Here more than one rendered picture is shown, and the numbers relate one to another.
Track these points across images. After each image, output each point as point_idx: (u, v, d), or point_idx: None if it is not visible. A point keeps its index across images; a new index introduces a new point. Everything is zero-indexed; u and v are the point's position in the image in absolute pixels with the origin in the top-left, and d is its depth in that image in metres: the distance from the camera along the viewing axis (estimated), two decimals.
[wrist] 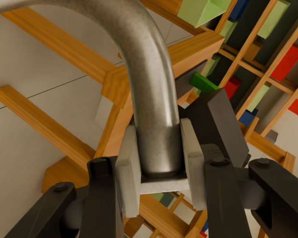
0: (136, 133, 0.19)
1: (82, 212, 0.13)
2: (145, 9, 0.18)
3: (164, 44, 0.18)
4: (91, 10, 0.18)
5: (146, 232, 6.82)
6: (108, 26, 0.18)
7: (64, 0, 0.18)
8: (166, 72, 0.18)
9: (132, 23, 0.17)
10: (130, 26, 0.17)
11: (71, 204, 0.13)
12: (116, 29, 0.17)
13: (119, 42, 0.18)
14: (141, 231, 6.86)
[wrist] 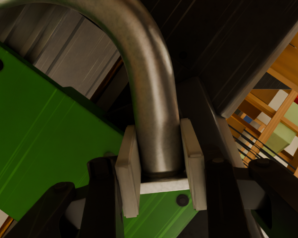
0: (136, 133, 0.19)
1: (82, 212, 0.13)
2: (145, 8, 0.18)
3: (164, 43, 0.18)
4: (90, 9, 0.17)
5: None
6: (108, 25, 0.17)
7: None
8: (167, 72, 0.18)
9: (132, 22, 0.17)
10: (130, 25, 0.17)
11: (71, 204, 0.13)
12: (116, 29, 0.17)
13: (119, 42, 0.18)
14: None
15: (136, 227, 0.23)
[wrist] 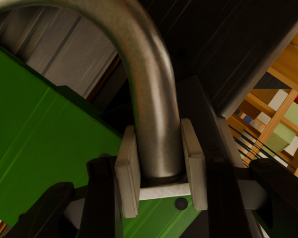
0: None
1: (81, 212, 0.13)
2: (146, 10, 0.18)
3: (164, 45, 0.18)
4: (91, 11, 0.17)
5: None
6: (108, 26, 0.17)
7: (63, 0, 0.17)
8: (167, 73, 0.17)
9: (132, 23, 0.17)
10: (130, 26, 0.17)
11: (70, 204, 0.13)
12: (116, 30, 0.17)
13: (119, 43, 0.17)
14: None
15: (133, 232, 0.22)
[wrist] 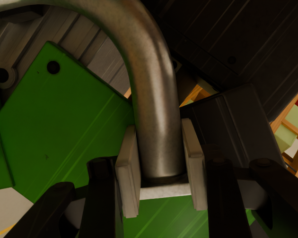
0: (136, 133, 0.19)
1: (81, 212, 0.13)
2: (148, 10, 0.18)
3: (166, 45, 0.18)
4: (92, 10, 0.17)
5: None
6: (109, 26, 0.17)
7: None
8: (169, 73, 0.17)
9: (134, 23, 0.17)
10: (132, 26, 0.17)
11: (70, 204, 0.13)
12: (118, 29, 0.17)
13: (120, 43, 0.17)
14: None
15: (190, 235, 0.23)
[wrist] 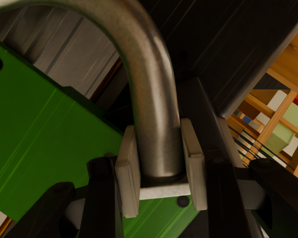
0: None
1: (81, 212, 0.13)
2: (146, 10, 0.18)
3: (164, 45, 0.18)
4: (91, 11, 0.17)
5: None
6: (108, 26, 0.17)
7: (63, 0, 0.17)
8: (167, 73, 0.17)
9: (132, 23, 0.17)
10: (130, 26, 0.17)
11: (70, 204, 0.13)
12: (116, 30, 0.17)
13: (119, 43, 0.17)
14: None
15: (136, 228, 0.23)
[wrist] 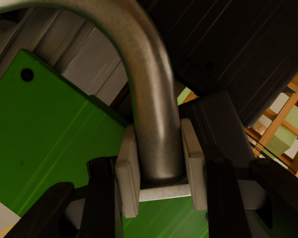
0: None
1: (81, 212, 0.13)
2: (146, 12, 0.18)
3: (164, 46, 0.18)
4: (91, 12, 0.17)
5: None
6: (109, 27, 0.17)
7: (63, 1, 0.17)
8: (168, 74, 0.18)
9: (133, 24, 0.17)
10: (131, 27, 0.17)
11: (70, 204, 0.13)
12: (117, 31, 0.17)
13: (119, 44, 0.17)
14: None
15: None
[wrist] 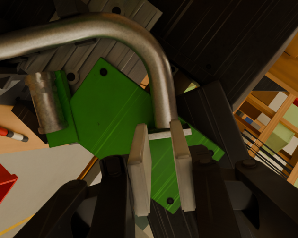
0: (146, 131, 0.19)
1: (94, 210, 0.13)
2: (158, 41, 0.34)
3: (167, 59, 0.34)
4: (129, 42, 0.34)
5: None
6: (138, 50, 0.34)
7: (115, 37, 0.34)
8: (169, 74, 0.34)
9: (151, 49, 0.33)
10: (150, 50, 0.33)
11: (83, 202, 0.13)
12: (143, 52, 0.34)
13: (144, 58, 0.34)
14: None
15: None
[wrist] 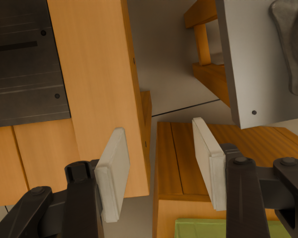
0: (123, 136, 0.19)
1: (58, 217, 0.13)
2: None
3: None
4: None
5: None
6: None
7: None
8: None
9: None
10: None
11: (47, 209, 0.12)
12: None
13: None
14: None
15: None
